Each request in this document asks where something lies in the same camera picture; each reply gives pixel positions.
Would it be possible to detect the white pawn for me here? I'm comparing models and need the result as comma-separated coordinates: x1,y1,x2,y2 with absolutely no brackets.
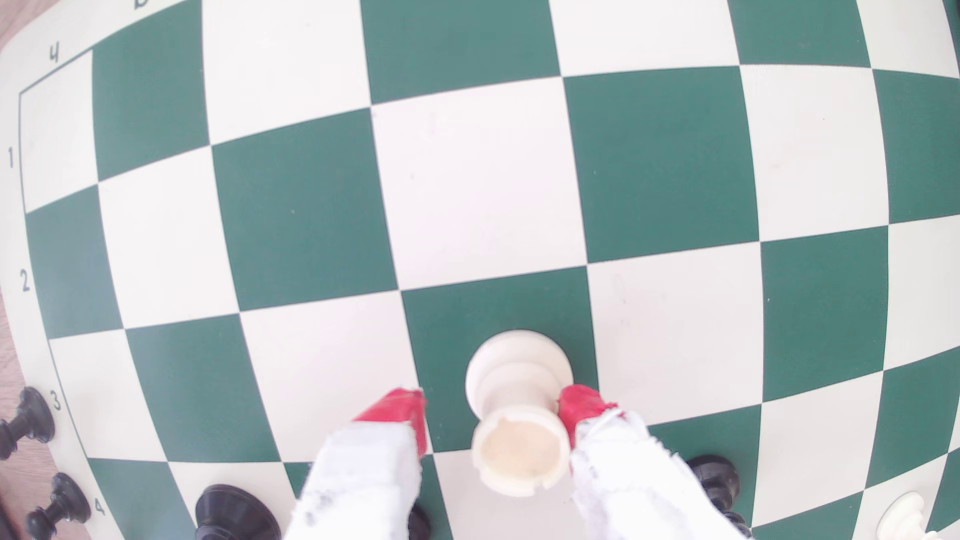
876,491,939,540

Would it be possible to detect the white rook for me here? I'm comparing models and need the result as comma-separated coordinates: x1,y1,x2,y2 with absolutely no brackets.
465,330,575,498

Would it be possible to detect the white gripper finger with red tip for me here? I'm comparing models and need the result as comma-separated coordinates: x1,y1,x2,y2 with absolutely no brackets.
558,384,751,540
283,387,429,540

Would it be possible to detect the green and cream chess mat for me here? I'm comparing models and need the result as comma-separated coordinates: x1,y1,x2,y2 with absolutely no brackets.
0,0,960,540

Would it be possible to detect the black bishop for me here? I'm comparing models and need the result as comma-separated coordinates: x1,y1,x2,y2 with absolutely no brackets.
195,483,282,540

